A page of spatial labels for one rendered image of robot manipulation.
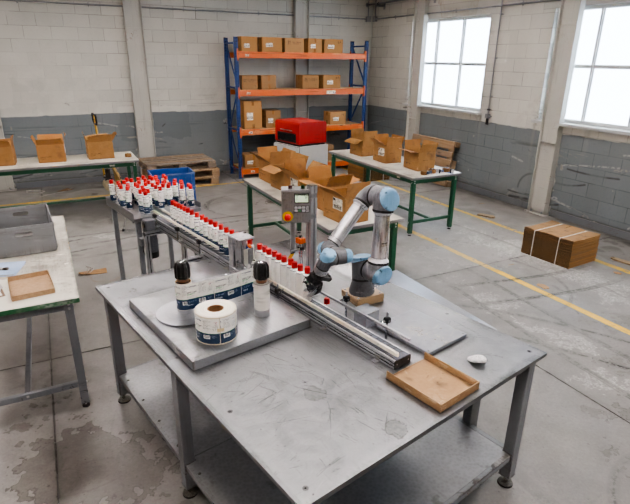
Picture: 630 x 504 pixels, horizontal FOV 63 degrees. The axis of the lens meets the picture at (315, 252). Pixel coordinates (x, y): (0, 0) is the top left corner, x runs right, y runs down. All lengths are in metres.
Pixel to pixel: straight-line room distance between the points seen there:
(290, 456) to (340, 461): 0.18
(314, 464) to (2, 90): 8.87
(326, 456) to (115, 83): 8.79
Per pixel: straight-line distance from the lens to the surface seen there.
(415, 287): 3.24
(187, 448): 2.81
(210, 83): 10.41
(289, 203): 2.85
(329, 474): 1.90
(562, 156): 8.22
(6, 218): 4.76
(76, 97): 10.03
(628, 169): 7.69
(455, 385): 2.37
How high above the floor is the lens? 2.15
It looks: 21 degrees down
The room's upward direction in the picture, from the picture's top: 1 degrees clockwise
